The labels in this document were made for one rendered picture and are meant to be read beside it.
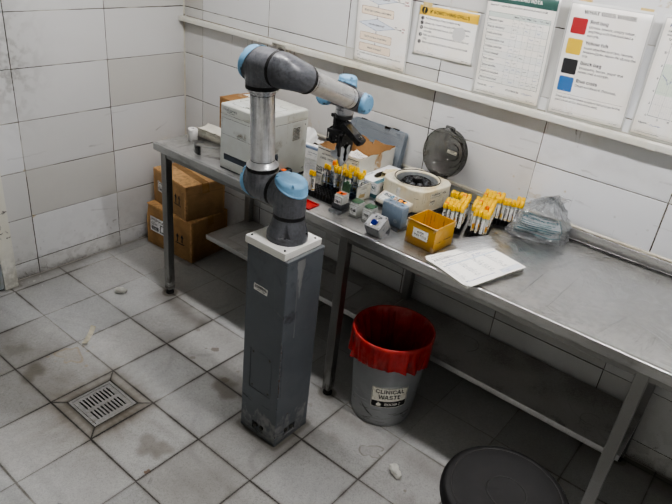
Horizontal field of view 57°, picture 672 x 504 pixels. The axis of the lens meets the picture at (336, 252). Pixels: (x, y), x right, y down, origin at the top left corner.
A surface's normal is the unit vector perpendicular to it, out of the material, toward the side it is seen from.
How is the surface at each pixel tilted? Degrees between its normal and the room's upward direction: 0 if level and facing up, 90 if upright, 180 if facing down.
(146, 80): 90
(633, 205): 90
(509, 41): 93
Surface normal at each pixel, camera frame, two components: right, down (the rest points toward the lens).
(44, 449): 0.11, -0.87
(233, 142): -0.62, 0.31
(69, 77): 0.77, 0.37
